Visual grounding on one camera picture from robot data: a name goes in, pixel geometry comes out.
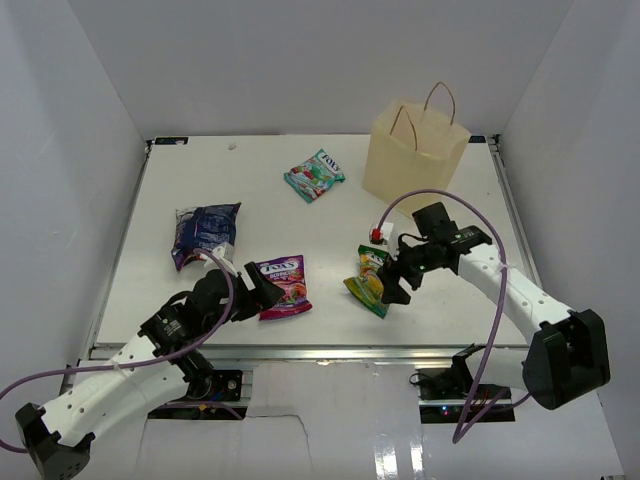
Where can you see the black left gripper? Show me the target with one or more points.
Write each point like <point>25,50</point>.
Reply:
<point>263,296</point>

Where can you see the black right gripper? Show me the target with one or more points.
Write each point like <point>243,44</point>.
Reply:
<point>393,290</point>

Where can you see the green Fox's candy bag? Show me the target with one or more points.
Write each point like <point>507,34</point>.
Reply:
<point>366,286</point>

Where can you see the purple Fox's candy bag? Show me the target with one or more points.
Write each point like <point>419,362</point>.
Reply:
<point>288,273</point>

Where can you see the teal Fox's candy bag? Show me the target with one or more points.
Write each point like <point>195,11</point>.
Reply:
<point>315,176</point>

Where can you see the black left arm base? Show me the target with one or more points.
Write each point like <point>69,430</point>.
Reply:
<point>209,393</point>

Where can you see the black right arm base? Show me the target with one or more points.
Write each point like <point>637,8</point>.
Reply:
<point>450,395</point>

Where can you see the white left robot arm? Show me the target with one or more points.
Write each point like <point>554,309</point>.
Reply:
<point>159,364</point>

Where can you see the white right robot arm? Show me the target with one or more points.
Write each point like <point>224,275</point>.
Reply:
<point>566,355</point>

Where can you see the dark blue snack bag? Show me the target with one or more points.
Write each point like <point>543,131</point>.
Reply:
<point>203,228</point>

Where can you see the beige paper bag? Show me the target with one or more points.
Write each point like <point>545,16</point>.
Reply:
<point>415,145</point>

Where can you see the blue label sticker left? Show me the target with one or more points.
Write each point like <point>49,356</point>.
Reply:
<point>177,141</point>

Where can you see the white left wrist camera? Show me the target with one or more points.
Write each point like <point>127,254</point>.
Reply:
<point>223,252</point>

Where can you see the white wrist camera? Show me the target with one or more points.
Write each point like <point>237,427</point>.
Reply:
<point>382,234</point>
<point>223,252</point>

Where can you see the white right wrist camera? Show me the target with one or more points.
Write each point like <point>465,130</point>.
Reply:
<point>382,234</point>

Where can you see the aluminium table front rail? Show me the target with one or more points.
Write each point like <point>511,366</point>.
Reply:
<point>327,353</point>

